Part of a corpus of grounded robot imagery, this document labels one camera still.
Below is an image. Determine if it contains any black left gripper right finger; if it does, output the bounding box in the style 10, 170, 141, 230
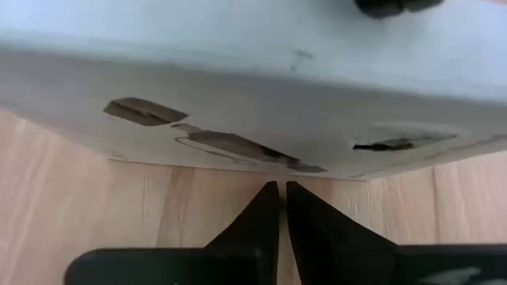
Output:
285, 180, 507, 285

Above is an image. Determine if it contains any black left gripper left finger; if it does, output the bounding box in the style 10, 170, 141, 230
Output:
64, 180, 281, 285

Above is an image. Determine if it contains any large white reader box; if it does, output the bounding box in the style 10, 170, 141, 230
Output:
0, 0, 507, 181

